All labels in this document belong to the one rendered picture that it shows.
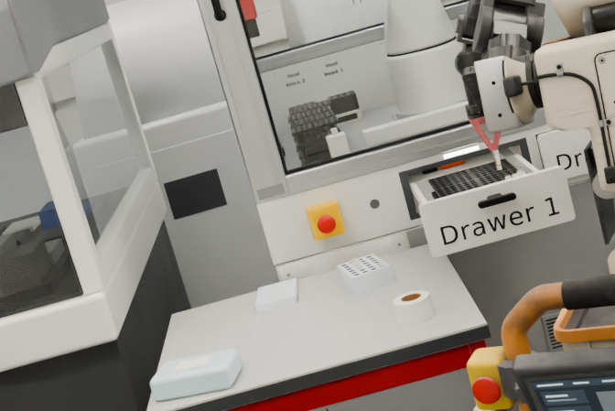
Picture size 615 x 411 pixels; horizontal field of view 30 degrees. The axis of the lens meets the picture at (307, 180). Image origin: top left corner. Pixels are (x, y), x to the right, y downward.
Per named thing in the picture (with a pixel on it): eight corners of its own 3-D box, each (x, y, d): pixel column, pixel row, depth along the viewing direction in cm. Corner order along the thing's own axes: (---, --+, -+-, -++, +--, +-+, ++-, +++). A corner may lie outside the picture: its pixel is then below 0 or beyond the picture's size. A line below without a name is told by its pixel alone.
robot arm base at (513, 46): (459, 75, 178) (534, 59, 172) (464, 37, 182) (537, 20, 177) (480, 111, 184) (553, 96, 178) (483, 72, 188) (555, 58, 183)
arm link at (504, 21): (492, 39, 180) (526, 46, 180) (496, -6, 186) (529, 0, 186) (480, 77, 187) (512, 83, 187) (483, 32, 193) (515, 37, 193)
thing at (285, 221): (713, 144, 256) (700, 81, 253) (274, 265, 258) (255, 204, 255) (594, 93, 349) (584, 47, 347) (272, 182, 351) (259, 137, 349)
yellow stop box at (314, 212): (346, 233, 252) (338, 202, 251) (314, 243, 252) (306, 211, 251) (344, 228, 257) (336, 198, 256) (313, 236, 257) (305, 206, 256)
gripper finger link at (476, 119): (479, 156, 229) (468, 110, 228) (475, 152, 236) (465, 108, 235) (512, 147, 228) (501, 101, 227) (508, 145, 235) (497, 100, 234)
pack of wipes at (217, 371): (244, 367, 211) (238, 345, 210) (231, 389, 202) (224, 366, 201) (169, 382, 214) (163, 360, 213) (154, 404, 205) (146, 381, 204)
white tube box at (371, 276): (394, 282, 236) (390, 264, 235) (357, 295, 234) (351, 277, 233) (376, 269, 248) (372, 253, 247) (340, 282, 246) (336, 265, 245)
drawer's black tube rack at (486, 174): (534, 207, 233) (527, 177, 232) (450, 231, 233) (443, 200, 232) (511, 186, 255) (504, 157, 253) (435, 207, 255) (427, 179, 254)
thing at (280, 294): (296, 302, 241) (295, 295, 240) (256, 312, 241) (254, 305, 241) (297, 284, 253) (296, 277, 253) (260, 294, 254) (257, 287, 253)
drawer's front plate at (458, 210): (576, 219, 224) (564, 166, 221) (432, 258, 224) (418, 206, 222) (574, 217, 225) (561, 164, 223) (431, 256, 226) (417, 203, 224)
